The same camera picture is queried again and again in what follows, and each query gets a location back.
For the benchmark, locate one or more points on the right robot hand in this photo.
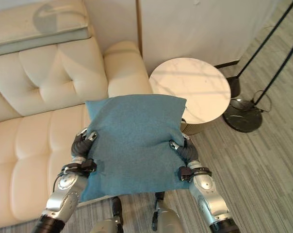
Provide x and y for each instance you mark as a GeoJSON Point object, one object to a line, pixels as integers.
{"type": "Point", "coordinates": [188, 151]}

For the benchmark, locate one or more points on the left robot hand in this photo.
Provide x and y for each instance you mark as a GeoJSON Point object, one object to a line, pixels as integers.
{"type": "Point", "coordinates": [81, 145]}

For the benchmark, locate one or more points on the blue square cushion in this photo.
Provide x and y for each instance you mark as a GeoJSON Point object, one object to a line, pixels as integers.
{"type": "Point", "coordinates": [134, 145]}

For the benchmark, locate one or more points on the cream leather sofa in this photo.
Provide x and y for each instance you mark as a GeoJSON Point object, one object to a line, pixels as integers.
{"type": "Point", "coordinates": [49, 109]}

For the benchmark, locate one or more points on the round white marble side table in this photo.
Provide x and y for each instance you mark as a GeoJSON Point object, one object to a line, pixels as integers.
{"type": "Point", "coordinates": [192, 89]}

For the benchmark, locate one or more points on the black floor lamp round base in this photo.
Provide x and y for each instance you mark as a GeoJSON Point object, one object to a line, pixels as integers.
{"type": "Point", "coordinates": [243, 116]}

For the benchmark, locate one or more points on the silver right robot leg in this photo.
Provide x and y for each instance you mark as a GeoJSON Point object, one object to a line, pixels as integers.
{"type": "Point", "coordinates": [164, 213]}

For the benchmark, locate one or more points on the silver robot leg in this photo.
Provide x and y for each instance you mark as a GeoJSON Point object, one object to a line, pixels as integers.
{"type": "Point", "coordinates": [110, 218]}
{"type": "Point", "coordinates": [164, 213]}

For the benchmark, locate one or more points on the silver left robot leg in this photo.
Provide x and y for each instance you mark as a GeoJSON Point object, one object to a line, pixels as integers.
{"type": "Point", "coordinates": [110, 218]}

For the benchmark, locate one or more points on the black floor lamp dark shade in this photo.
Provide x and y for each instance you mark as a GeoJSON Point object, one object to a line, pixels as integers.
{"type": "Point", "coordinates": [236, 85]}

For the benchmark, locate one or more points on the cream cushion with grey print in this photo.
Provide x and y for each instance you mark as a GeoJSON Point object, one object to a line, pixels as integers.
{"type": "Point", "coordinates": [35, 24]}

